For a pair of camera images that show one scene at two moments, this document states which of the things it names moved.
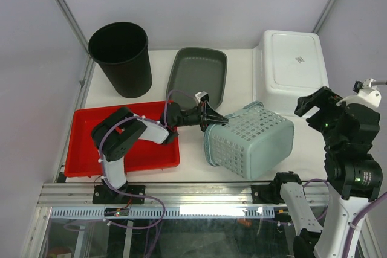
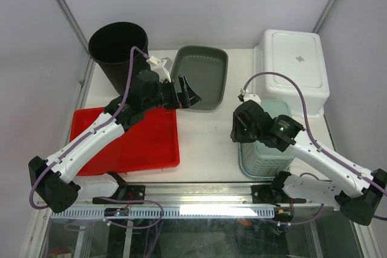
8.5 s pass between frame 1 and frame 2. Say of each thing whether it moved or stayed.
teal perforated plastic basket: moved
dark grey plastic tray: stayed
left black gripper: moved
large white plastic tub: stayed
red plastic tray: stayed
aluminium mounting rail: stayed
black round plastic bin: stayed
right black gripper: moved
